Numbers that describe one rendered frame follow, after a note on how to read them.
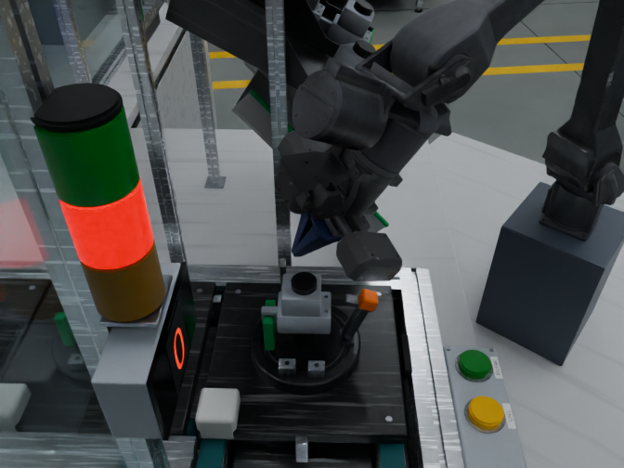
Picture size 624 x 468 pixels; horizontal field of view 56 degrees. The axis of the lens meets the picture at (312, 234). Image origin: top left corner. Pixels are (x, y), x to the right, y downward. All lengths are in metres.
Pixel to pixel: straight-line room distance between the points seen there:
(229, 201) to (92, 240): 0.83
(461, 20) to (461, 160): 0.83
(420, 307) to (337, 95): 0.45
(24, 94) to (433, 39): 0.33
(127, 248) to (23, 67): 0.12
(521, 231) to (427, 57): 0.39
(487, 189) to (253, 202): 0.49
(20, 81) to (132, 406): 0.23
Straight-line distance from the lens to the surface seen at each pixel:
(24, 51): 0.35
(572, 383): 0.95
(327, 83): 0.49
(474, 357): 0.78
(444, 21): 0.55
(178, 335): 0.48
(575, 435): 0.90
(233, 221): 1.14
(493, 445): 0.73
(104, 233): 0.37
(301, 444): 0.70
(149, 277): 0.41
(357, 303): 0.70
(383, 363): 0.76
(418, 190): 1.23
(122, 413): 0.45
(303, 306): 0.67
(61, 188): 0.36
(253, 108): 0.81
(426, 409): 0.74
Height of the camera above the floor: 1.57
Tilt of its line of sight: 40 degrees down
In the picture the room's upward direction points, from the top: straight up
